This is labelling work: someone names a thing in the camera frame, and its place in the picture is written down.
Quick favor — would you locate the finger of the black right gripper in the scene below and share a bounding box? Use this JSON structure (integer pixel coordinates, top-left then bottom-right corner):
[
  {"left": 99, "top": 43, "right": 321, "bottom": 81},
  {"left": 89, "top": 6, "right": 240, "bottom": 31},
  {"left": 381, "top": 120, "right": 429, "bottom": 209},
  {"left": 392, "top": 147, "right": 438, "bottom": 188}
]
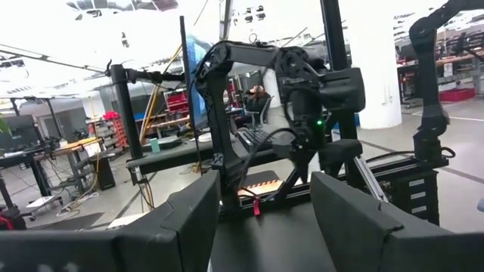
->
[
  {"left": 319, "top": 138, "right": 364, "bottom": 167},
  {"left": 321, "top": 67, "right": 366, "bottom": 113}
]

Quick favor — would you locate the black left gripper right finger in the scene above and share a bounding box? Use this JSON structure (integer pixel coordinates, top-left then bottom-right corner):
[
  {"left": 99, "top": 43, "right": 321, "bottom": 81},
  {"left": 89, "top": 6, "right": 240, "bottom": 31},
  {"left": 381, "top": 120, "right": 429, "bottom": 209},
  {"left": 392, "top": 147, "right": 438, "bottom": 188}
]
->
[{"left": 309, "top": 172, "right": 455, "bottom": 272}]

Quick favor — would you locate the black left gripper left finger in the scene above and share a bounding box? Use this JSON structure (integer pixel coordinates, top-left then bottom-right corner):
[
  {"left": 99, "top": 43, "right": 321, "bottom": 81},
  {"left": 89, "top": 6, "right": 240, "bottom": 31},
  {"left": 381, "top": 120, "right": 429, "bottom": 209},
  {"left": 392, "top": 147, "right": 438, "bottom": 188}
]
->
[{"left": 113, "top": 169, "right": 223, "bottom": 272}]

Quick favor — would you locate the red parts bin rack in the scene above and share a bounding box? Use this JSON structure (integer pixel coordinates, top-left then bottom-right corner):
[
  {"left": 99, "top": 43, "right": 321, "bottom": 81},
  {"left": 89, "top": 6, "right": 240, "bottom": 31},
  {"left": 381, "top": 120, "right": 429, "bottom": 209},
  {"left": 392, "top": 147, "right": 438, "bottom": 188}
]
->
[{"left": 85, "top": 110, "right": 129, "bottom": 152}]

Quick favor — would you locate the white building column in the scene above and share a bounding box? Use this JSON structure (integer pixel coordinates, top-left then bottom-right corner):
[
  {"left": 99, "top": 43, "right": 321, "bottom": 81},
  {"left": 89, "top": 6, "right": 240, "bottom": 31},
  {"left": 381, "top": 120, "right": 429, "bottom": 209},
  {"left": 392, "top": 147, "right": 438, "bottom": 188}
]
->
[{"left": 338, "top": 0, "right": 403, "bottom": 131}]

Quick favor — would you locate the person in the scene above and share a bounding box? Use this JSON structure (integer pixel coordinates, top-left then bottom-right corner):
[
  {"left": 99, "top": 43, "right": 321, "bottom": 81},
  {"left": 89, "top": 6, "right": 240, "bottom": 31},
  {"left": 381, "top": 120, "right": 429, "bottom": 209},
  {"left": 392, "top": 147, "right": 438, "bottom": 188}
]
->
[{"left": 241, "top": 85, "right": 271, "bottom": 128}]

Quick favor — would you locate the black control box stack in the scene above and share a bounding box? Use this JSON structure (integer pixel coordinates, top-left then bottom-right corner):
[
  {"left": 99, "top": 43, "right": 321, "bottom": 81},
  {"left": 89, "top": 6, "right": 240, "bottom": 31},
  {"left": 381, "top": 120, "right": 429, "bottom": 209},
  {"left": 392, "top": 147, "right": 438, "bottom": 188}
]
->
[{"left": 377, "top": 158, "right": 451, "bottom": 227}]

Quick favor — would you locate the grey side desk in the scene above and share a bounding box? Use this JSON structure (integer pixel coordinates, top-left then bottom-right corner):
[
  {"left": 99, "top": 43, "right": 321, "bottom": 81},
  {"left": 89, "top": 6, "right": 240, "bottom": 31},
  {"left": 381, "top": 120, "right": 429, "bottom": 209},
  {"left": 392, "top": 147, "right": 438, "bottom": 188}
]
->
[{"left": 126, "top": 138, "right": 283, "bottom": 175}]

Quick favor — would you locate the computer monitor blue screen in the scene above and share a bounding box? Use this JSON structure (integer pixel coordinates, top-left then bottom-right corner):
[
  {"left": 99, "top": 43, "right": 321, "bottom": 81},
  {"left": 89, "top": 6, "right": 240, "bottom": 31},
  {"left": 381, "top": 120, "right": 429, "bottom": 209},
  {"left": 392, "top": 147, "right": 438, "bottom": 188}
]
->
[{"left": 178, "top": 14, "right": 209, "bottom": 131}]

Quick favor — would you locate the red tray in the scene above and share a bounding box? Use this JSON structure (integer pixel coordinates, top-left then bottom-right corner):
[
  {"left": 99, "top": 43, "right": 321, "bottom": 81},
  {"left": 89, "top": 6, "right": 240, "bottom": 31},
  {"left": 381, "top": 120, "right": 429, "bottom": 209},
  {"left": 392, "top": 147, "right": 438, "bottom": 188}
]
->
[{"left": 438, "top": 88, "right": 476, "bottom": 103}]

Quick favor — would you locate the red storage bins shelf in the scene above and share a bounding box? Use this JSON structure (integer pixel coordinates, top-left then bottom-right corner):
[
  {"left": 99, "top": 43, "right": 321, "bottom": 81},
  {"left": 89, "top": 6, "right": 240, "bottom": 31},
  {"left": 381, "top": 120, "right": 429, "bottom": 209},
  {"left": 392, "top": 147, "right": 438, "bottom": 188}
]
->
[{"left": 163, "top": 89, "right": 190, "bottom": 115}]

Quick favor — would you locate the black pole stand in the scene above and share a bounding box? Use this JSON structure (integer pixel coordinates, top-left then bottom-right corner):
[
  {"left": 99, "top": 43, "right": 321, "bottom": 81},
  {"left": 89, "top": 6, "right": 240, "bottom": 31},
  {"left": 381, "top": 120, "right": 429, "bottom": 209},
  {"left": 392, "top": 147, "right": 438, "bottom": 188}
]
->
[{"left": 109, "top": 63, "right": 187, "bottom": 162}]

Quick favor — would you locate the wooden workbench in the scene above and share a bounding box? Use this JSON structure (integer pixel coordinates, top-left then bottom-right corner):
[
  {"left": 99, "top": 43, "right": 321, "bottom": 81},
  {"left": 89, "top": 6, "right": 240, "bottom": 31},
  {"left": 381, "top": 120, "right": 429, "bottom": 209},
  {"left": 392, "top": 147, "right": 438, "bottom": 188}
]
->
[{"left": 0, "top": 136, "right": 105, "bottom": 212}]

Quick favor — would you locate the black monitor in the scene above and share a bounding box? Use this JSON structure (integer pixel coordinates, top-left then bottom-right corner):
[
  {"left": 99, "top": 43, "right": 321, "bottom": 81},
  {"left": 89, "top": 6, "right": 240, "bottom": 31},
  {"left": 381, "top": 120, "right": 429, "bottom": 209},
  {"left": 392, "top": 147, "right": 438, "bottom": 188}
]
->
[{"left": 0, "top": 114, "right": 40, "bottom": 153}]

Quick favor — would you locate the black aluminium rig frame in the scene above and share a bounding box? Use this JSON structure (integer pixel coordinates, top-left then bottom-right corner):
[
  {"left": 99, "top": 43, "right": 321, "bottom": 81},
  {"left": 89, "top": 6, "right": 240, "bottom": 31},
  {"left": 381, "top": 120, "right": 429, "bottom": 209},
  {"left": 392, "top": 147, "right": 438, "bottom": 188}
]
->
[{"left": 219, "top": 0, "right": 383, "bottom": 222}]

